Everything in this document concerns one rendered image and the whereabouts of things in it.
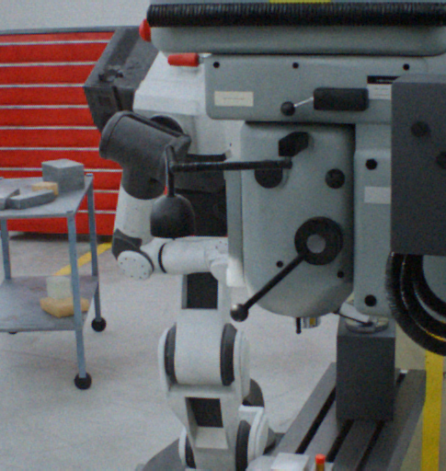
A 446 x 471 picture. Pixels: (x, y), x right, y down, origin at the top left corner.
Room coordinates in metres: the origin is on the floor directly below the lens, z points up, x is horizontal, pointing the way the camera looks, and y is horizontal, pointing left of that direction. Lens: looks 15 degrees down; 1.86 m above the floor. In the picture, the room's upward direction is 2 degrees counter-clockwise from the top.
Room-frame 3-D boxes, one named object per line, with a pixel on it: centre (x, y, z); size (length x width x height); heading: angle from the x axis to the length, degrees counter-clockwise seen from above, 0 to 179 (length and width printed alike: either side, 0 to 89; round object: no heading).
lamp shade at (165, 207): (1.60, 0.08, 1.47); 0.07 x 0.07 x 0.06
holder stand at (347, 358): (2.04, -0.30, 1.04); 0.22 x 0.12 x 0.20; 170
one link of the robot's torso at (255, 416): (2.41, 0.01, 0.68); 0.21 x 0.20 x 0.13; 169
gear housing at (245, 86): (1.59, -0.18, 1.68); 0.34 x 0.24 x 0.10; 70
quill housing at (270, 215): (1.60, -0.14, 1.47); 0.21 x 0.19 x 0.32; 160
